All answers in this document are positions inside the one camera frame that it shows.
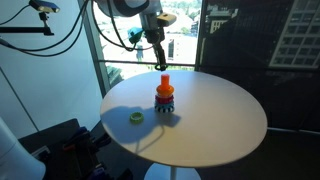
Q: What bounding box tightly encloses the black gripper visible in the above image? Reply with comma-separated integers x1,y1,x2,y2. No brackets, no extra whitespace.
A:
143,27,168,72

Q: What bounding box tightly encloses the green toothed ring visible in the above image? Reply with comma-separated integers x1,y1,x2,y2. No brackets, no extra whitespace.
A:
129,111,145,125

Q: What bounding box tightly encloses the dark robot base board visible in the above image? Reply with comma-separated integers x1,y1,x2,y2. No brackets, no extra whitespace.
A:
18,118,101,180

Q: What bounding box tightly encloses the blue orange bar clamp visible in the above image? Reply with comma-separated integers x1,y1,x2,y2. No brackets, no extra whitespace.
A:
62,126,113,158

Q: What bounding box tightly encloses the orange stand post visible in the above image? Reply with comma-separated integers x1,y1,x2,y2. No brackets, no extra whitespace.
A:
160,73,171,89

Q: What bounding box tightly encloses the orange stacking ring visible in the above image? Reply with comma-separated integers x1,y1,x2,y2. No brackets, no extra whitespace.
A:
155,83,175,99

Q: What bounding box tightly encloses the pink stacking ring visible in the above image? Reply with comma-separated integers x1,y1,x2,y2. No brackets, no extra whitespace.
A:
154,94,175,105

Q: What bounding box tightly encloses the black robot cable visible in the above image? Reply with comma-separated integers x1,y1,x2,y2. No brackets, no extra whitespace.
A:
90,0,155,53

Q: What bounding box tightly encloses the black white striped base ring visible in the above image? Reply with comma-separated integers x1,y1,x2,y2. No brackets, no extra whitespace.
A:
154,103,176,114

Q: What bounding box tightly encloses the grey window post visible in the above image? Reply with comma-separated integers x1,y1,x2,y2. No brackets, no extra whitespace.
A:
78,0,112,99

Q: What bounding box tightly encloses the thick black hanging cable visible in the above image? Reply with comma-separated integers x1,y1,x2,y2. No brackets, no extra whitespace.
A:
0,0,92,58

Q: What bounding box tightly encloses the white table pedestal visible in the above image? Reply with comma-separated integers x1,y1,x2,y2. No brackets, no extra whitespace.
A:
143,162,202,180

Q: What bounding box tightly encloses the stereo camera on stand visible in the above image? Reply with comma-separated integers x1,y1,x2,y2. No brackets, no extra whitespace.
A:
28,0,61,14

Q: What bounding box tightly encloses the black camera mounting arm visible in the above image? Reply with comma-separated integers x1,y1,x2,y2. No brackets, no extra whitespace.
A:
0,12,56,37

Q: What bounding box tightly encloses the black camera cable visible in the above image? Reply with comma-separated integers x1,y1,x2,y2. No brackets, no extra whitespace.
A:
0,3,32,27

